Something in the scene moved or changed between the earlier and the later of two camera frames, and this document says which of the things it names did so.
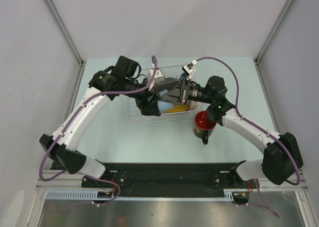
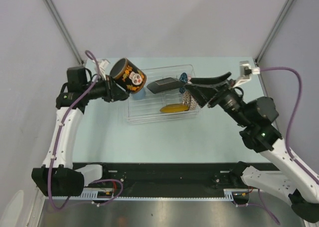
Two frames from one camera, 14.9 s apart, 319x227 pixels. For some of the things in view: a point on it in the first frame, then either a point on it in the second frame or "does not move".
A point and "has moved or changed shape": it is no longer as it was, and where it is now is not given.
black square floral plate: [168, 84] does not move
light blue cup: [163, 105] has moved or changed shape
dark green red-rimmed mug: [203, 126] has moved or changed shape
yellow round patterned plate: [178, 108] does not move
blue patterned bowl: [183, 75] does not move
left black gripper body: [130, 85] to [104, 89]
